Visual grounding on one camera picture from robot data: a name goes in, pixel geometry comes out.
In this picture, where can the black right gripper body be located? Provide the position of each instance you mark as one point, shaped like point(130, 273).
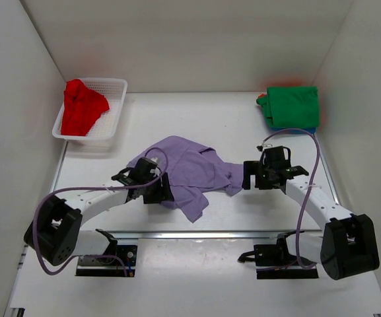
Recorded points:
point(265, 177)

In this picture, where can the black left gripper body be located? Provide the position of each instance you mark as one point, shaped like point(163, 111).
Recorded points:
point(148, 178)

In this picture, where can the purple t-shirt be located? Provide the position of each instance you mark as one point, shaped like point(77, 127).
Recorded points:
point(193, 169)

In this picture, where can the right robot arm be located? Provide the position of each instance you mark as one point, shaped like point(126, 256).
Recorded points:
point(347, 245)

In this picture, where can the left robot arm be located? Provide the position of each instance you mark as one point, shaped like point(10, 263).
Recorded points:
point(56, 229)

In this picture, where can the blue folded t-shirt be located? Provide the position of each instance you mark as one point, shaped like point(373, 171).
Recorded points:
point(293, 130)

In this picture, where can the green folded t-shirt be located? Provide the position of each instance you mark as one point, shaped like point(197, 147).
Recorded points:
point(288, 107)

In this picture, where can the white plastic basket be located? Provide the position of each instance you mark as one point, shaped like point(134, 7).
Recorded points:
point(103, 131)

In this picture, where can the red t-shirt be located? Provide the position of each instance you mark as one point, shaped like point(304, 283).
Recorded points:
point(82, 108)

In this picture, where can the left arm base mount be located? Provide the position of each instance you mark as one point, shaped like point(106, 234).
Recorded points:
point(126, 251)

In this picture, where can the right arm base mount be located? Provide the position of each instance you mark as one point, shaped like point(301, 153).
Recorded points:
point(274, 262)

